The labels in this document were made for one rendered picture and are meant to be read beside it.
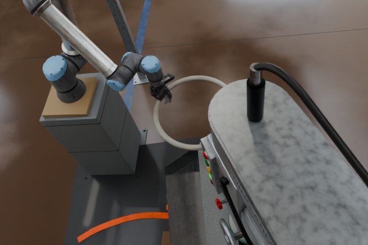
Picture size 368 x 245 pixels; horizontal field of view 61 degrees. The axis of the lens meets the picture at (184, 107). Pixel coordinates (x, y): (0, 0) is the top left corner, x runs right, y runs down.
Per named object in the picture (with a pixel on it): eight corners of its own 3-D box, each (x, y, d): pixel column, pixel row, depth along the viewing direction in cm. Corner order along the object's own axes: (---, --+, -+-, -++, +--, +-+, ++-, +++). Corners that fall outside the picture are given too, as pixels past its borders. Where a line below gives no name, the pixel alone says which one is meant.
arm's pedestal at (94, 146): (84, 181, 268) (28, 128, 201) (96, 131, 298) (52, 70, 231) (139, 180, 260) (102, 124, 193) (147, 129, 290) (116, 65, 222)
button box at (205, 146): (224, 191, 116) (218, 156, 93) (218, 194, 115) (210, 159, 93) (215, 173, 120) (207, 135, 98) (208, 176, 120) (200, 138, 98)
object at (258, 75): (266, 118, 77) (270, 69, 63) (251, 124, 77) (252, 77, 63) (258, 106, 79) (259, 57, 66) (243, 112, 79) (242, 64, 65)
